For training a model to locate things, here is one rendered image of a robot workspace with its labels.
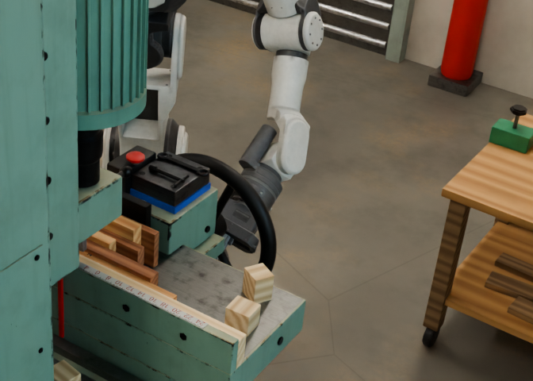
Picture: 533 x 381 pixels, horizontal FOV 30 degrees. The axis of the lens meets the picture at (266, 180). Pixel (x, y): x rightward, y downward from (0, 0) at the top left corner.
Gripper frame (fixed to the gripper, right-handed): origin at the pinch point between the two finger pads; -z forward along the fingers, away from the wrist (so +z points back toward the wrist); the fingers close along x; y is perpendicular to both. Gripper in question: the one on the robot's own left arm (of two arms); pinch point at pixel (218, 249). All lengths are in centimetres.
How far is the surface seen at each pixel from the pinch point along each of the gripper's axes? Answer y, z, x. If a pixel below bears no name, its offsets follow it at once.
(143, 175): 36.6, -7.4, 10.9
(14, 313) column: 64, -41, 7
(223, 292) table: 37.5, -17.8, -10.0
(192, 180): 36.9, -4.3, 3.8
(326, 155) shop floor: -151, 102, 8
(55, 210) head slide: 63, -27, 11
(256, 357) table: 43, -25, -20
